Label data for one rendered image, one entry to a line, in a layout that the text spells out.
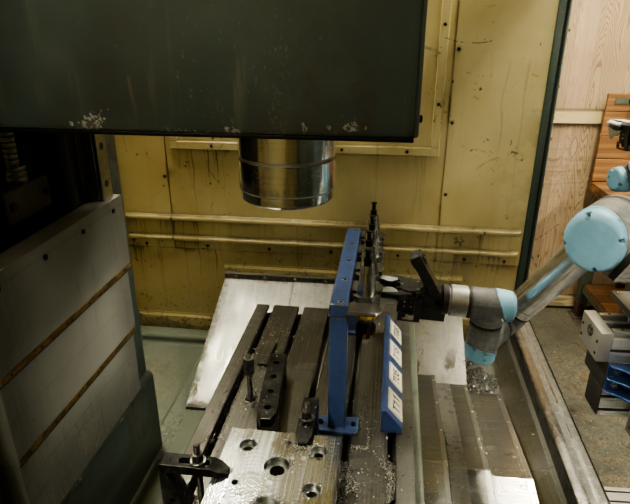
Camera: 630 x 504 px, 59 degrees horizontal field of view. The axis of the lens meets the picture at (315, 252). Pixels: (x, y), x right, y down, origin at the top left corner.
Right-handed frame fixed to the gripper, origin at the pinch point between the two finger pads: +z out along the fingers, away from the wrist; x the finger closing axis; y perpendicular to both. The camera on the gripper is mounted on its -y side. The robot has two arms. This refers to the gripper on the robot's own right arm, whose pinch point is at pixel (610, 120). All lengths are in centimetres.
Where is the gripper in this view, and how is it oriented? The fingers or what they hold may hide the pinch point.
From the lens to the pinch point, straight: 220.6
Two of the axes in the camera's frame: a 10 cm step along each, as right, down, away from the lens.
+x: 9.8, -1.9, 1.0
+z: -1.7, -3.8, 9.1
